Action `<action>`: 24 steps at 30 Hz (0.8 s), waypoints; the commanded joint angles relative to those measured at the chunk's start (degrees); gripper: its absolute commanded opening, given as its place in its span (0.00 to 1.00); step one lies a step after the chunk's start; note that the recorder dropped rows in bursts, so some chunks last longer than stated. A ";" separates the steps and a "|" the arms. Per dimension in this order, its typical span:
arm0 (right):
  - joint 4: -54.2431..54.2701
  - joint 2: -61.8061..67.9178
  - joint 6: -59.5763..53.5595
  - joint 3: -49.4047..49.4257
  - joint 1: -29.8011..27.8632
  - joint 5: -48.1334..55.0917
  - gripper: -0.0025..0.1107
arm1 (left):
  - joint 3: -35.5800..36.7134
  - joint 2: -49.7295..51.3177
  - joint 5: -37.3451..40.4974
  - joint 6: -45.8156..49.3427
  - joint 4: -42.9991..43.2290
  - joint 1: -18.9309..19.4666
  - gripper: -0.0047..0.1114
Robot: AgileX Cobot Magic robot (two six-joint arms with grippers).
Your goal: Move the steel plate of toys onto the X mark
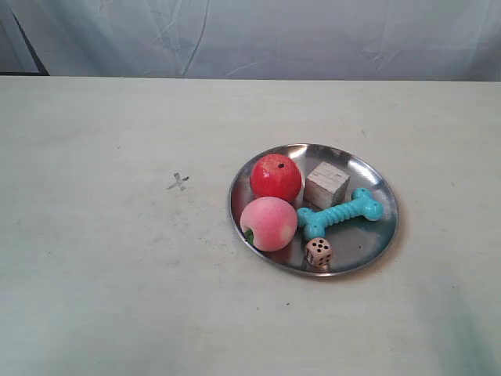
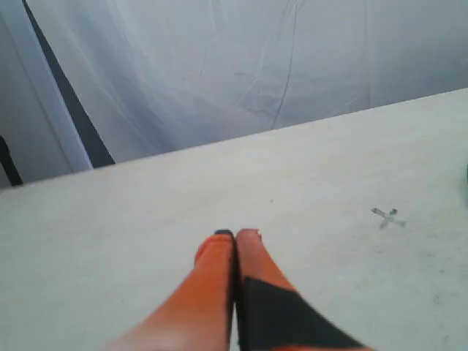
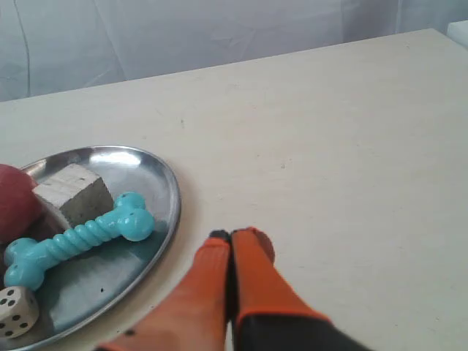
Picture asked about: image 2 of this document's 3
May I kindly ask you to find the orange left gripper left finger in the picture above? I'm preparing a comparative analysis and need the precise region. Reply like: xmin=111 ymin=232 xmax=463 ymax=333
xmin=107 ymin=230 xmax=235 ymax=350

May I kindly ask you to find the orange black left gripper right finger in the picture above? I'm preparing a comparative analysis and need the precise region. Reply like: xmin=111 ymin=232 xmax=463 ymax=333
xmin=236 ymin=229 xmax=370 ymax=350

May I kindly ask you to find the clear tape cross mark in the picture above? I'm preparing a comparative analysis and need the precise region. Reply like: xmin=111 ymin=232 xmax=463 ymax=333
xmin=371 ymin=208 xmax=406 ymax=230

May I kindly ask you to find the white backdrop cloth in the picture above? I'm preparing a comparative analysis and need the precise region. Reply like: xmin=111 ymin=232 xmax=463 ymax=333
xmin=1 ymin=1 xmax=467 ymax=183

